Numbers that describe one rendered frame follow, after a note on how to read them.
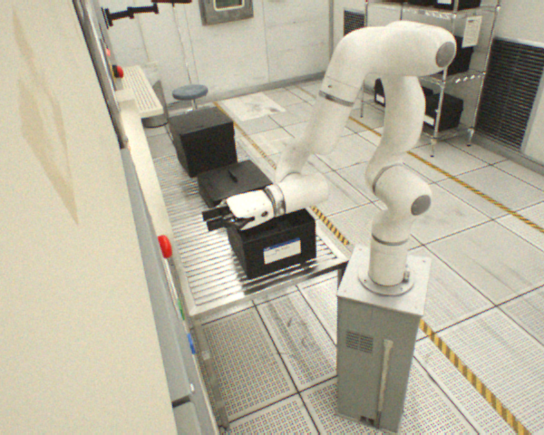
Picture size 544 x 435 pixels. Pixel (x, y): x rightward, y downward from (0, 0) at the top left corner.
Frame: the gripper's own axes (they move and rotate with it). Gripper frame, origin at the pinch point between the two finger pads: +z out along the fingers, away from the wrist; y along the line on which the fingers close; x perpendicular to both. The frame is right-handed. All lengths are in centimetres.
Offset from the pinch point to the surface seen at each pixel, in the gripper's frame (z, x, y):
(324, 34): -275, -59, 451
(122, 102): 12.6, 20.7, 42.1
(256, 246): -15.4, -28.6, 18.6
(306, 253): -34, -39, 18
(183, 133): -11, -18, 105
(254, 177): -34, -33, 72
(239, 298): -5.4, -42.8, 12.1
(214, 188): -15, -33, 72
